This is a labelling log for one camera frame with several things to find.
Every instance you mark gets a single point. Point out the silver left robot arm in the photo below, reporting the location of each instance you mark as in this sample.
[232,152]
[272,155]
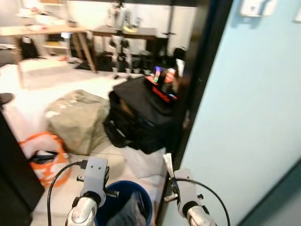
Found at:
[82,214]

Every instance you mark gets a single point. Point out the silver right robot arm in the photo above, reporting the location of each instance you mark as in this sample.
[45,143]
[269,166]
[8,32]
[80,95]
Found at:
[200,217]

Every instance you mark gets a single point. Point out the round blue waste bin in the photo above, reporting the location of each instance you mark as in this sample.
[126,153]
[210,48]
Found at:
[110,188]

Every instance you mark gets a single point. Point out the white plastic bag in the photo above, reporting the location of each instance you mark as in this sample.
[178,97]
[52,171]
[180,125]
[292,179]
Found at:
[143,162]

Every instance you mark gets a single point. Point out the bulky beige sack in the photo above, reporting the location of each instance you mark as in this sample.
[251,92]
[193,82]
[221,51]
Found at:
[77,120]

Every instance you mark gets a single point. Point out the orange and white bag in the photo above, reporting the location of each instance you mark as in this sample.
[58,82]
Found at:
[47,136]

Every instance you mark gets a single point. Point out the large black fabric case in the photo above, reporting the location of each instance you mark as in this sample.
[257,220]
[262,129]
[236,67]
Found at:
[141,103]

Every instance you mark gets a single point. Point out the black door leaf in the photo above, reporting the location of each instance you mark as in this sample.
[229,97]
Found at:
[14,179]

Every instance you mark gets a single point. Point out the red and colourful gadget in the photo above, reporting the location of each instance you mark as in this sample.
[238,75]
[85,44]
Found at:
[160,92]

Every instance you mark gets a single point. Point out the black round stool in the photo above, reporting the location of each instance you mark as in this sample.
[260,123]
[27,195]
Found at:
[5,98]

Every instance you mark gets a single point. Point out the dark brown table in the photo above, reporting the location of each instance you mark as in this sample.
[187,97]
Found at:
[127,33]

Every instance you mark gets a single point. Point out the black backpack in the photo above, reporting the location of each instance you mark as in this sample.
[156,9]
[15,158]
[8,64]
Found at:
[29,48]

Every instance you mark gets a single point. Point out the silver appliance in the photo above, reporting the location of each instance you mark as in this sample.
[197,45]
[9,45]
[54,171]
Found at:
[115,16]

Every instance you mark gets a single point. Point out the light wooden table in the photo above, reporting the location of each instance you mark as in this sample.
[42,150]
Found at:
[42,29]

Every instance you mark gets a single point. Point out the white wall device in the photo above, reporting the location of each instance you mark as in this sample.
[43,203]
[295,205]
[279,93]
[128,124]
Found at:
[256,7]

